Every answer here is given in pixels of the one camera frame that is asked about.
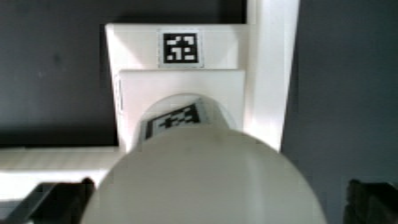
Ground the white lamp base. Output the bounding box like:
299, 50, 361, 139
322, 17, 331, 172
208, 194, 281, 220
105, 23, 248, 150

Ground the white lamp bulb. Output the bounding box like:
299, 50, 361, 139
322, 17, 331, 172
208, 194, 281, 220
82, 96, 327, 224

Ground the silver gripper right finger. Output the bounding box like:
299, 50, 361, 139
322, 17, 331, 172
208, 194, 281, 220
343, 179, 398, 224

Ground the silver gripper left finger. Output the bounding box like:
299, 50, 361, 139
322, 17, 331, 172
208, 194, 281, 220
4, 177, 96, 224

